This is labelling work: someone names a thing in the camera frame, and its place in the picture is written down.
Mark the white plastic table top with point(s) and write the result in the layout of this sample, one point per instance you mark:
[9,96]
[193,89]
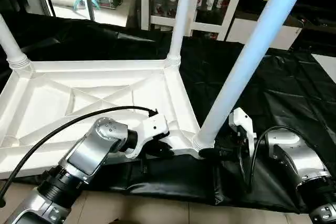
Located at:
[79,93]

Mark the white glass door cabinet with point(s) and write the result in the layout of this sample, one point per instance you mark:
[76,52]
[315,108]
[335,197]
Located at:
[210,1]

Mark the black work mat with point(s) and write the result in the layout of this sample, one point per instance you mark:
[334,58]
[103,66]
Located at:
[273,98]

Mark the white drawer unit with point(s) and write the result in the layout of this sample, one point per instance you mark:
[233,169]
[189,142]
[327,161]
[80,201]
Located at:
[283,36]

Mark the white plastic table leg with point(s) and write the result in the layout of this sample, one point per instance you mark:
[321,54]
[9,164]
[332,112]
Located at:
[252,51]
[179,14]
[13,43]

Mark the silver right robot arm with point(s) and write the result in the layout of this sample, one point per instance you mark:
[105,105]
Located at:
[299,161]

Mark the white flat board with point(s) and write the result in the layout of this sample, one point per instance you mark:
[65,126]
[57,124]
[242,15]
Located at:
[326,66]

